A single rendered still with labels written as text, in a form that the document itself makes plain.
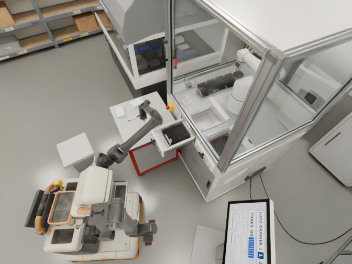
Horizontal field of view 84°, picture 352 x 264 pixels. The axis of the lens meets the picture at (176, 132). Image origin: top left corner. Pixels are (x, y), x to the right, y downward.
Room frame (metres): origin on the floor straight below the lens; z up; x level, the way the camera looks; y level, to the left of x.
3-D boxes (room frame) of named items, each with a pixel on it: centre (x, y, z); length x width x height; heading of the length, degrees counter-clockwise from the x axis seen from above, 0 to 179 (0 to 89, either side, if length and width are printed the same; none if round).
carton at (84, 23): (4.33, 2.00, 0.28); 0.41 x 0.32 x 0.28; 124
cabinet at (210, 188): (1.28, -0.55, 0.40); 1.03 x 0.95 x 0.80; 28
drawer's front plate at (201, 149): (0.82, -0.25, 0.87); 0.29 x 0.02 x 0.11; 28
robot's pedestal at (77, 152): (0.93, 0.97, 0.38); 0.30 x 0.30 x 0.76; 34
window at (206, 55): (1.08, -0.15, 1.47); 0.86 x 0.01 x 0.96; 28
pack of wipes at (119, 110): (1.38, 0.61, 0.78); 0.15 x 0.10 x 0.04; 23
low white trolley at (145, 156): (1.32, 0.35, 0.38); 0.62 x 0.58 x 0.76; 28
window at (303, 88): (0.85, -0.78, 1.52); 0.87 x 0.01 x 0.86; 118
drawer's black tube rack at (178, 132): (1.04, 0.00, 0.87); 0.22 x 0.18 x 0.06; 118
